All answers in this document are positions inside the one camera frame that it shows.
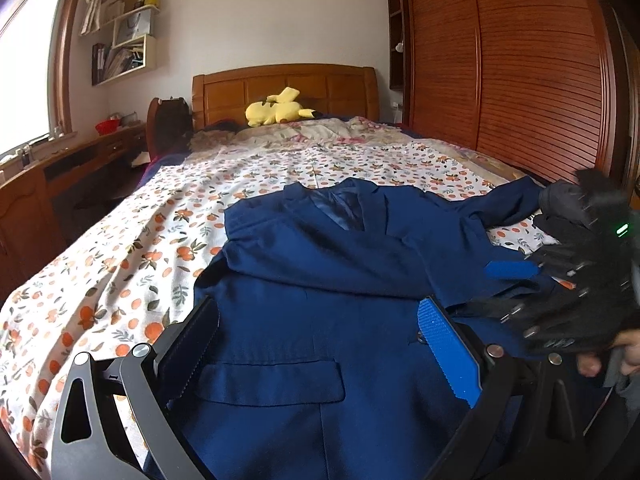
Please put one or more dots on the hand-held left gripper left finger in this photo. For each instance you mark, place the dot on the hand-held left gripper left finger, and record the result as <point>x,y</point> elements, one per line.
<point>190,345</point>

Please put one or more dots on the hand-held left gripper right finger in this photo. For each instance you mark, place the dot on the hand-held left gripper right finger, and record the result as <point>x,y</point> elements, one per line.
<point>450,350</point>

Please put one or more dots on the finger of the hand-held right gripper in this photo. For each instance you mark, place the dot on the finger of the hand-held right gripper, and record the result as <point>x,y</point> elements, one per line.
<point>525,312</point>
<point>512,270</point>

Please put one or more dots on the navy blue suit jacket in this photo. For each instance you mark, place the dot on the navy blue suit jacket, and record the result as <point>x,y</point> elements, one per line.
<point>310,310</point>

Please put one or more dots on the person's right forearm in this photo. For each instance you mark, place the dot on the person's right forearm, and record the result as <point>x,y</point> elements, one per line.
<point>627,392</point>

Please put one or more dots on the person's right hand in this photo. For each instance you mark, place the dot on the person's right hand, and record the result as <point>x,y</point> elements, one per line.
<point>590,364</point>

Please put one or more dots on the orange print bed sheet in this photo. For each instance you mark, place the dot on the orange print bed sheet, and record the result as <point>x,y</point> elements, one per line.
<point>125,240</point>

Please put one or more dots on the person's dark pants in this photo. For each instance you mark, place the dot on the person's dark pants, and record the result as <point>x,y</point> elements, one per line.
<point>610,440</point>

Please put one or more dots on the wooden slatted wardrobe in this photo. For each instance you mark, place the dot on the wooden slatted wardrobe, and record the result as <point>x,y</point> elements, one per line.
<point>525,60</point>

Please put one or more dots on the wooden desk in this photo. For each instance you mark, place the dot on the wooden desk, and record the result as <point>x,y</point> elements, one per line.
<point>20,210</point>

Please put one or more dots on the brown chair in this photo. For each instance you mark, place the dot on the brown chair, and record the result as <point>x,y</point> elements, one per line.
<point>167,125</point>

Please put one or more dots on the red bowl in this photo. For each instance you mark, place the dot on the red bowl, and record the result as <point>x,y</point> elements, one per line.
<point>107,126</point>

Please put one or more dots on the floral quilt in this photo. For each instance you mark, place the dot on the floral quilt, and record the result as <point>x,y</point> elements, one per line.
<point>320,132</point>

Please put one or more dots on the yellow plush toy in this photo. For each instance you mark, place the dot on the yellow plush toy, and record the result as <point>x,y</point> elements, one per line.
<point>265,112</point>

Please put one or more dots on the open wooden shelf unit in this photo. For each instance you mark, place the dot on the open wooden shelf unit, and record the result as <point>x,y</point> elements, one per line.
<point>395,20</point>

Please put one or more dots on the wooden headboard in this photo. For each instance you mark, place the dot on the wooden headboard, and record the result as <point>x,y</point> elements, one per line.
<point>300,85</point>

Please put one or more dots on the dark binders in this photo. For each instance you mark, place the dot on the dark binders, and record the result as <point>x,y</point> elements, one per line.
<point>98,62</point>

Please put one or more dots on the white paper bag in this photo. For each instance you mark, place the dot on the white paper bag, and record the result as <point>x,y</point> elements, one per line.
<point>132,27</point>

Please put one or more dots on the window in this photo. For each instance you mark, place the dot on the window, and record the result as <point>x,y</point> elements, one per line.
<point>30,60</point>

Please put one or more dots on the white wall shelf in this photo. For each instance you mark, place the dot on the white wall shelf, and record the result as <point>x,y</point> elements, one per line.
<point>150,50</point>

